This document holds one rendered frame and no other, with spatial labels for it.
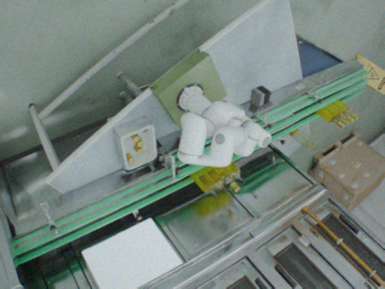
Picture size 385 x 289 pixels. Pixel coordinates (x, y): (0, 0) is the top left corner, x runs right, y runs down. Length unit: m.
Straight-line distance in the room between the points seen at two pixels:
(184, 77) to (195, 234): 0.77
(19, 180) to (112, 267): 0.90
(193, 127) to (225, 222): 0.77
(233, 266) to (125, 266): 0.52
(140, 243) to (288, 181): 0.94
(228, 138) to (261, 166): 0.95
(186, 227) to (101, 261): 0.46
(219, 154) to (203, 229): 0.65
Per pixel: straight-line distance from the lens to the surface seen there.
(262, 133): 1.42
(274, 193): 1.96
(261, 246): 1.76
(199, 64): 1.53
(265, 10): 1.83
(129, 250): 1.68
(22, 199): 2.10
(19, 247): 1.66
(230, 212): 1.79
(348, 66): 2.73
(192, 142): 1.12
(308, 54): 2.78
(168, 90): 1.50
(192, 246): 1.67
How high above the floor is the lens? 1.93
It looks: 38 degrees down
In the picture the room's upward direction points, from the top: 136 degrees clockwise
